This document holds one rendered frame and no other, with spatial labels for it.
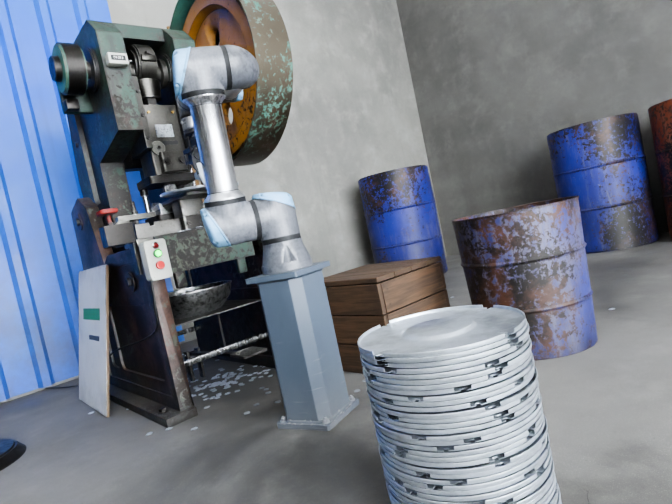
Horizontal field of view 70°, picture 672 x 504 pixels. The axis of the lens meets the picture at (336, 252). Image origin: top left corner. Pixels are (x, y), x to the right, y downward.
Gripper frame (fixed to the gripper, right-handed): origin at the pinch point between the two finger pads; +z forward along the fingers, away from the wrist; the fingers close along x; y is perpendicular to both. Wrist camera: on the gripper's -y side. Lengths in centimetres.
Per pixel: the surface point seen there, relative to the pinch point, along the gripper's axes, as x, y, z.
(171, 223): 8.5, 20.1, 10.8
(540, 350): -56, -84, 76
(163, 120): -0.5, 26.6, -31.2
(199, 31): -36, 45, -79
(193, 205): -0.6, 17.1, 5.5
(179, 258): 12.2, 11.1, 24.7
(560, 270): -62, -92, 53
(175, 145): -3.2, 26.6, -20.8
